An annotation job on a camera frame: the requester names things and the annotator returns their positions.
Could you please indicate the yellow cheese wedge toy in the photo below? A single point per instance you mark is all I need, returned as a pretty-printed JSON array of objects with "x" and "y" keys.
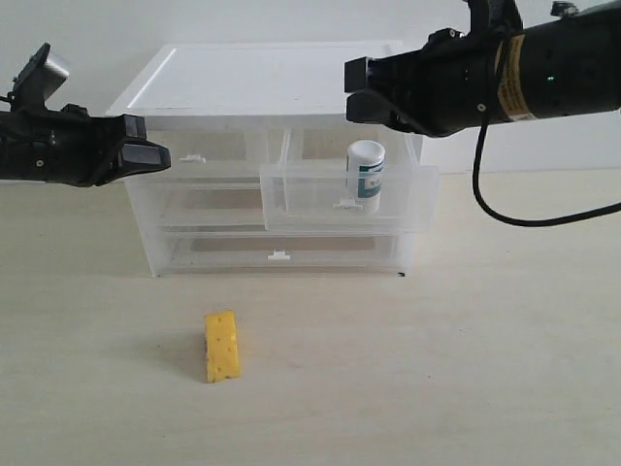
[{"x": 221, "y": 347}]

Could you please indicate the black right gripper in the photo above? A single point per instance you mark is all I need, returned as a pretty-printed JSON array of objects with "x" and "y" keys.
[{"x": 438, "y": 90}]

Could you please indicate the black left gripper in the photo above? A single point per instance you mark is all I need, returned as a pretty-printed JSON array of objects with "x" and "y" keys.
[{"x": 71, "y": 147}]

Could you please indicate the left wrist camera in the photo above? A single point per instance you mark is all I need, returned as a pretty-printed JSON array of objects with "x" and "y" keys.
[{"x": 39, "y": 79}]

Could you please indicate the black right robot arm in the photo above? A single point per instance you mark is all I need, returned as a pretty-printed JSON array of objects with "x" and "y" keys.
[{"x": 500, "y": 71}]

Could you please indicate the white plastic drawer cabinet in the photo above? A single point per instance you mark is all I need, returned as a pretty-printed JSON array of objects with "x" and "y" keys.
[{"x": 282, "y": 87}]

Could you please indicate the clear plastic container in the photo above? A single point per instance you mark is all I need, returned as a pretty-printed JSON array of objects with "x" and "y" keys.
[
  {"x": 184, "y": 251},
  {"x": 197, "y": 205}
]

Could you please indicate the white pill bottle blue label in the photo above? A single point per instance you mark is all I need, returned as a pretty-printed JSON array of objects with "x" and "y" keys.
[{"x": 364, "y": 165}]

